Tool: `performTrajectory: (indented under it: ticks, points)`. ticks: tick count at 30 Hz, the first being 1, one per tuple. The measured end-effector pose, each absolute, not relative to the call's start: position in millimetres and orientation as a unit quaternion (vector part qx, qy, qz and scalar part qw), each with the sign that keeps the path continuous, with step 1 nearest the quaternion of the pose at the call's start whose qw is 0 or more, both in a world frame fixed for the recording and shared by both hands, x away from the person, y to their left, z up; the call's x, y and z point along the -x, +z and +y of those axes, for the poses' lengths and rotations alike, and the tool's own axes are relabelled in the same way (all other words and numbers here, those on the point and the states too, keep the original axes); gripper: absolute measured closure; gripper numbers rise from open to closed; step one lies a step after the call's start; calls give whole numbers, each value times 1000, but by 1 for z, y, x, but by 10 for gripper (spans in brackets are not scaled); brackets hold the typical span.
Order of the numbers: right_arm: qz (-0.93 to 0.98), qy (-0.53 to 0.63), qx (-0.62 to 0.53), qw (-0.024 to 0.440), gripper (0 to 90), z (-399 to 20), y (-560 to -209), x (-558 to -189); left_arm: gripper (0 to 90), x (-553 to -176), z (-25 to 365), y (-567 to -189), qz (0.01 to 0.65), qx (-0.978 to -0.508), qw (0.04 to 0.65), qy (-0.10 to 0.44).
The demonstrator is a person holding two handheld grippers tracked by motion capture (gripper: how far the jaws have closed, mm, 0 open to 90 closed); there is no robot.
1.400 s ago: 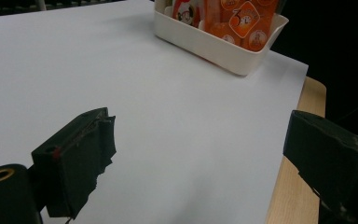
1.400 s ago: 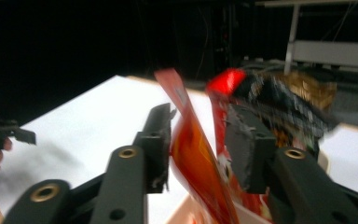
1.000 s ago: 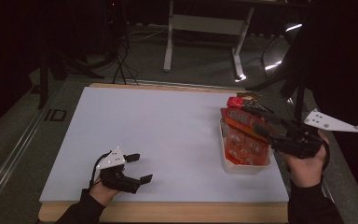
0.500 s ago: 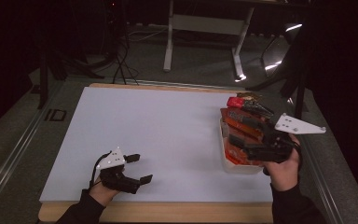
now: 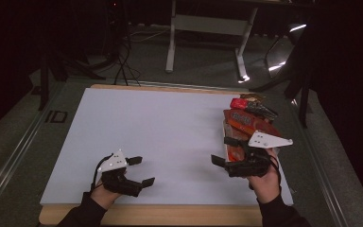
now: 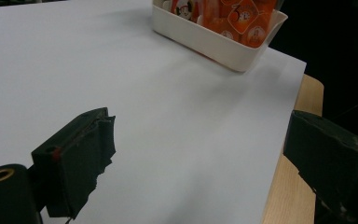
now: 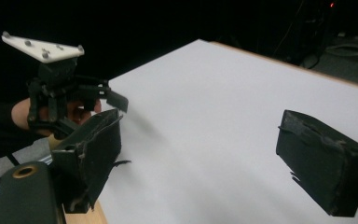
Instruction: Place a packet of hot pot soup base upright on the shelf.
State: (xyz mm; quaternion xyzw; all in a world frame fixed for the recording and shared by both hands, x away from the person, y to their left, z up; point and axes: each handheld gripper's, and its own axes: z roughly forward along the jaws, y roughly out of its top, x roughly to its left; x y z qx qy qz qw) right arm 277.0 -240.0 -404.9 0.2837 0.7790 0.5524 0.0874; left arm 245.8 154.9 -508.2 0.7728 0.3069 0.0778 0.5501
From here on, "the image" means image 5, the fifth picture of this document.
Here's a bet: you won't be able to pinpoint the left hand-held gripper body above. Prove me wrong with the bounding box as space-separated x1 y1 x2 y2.
97 148 145 198

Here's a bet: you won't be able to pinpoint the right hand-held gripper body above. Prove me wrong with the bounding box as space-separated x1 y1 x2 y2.
225 130 294 178

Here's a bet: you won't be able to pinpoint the white divided food container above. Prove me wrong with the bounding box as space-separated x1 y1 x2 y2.
221 110 281 164

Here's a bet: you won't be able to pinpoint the small red sauce packet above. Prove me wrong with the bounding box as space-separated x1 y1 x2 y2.
223 109 282 138

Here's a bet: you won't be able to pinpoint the large red black sauce packet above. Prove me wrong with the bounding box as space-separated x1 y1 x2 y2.
230 97 279 122

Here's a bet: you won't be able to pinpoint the gold foil packet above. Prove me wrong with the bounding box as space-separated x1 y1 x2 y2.
239 93 268 102

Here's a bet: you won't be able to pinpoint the person's right hand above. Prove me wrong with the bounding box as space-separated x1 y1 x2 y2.
247 148 282 204

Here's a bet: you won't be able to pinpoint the person's left hand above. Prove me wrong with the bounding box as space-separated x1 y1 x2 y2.
90 182 125 211

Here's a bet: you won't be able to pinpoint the white table mat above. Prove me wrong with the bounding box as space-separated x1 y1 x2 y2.
40 87 294 206

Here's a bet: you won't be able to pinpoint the black metal stand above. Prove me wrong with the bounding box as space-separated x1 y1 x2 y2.
250 70 313 129
37 46 107 112

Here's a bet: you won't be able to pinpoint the glossy dark panel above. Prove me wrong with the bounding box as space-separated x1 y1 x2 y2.
264 23 308 79

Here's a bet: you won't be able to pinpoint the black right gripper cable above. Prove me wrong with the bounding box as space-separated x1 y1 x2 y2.
268 155 282 193

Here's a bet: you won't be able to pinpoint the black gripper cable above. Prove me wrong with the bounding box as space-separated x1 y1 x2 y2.
268 155 282 193
90 154 112 192

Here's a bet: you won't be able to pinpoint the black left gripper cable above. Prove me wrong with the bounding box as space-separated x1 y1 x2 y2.
90 154 112 192

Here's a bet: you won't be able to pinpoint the black floor cables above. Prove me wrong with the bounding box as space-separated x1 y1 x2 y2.
112 41 141 87

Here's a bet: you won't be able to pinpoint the white metal desk frame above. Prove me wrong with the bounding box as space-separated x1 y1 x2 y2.
164 0 259 83

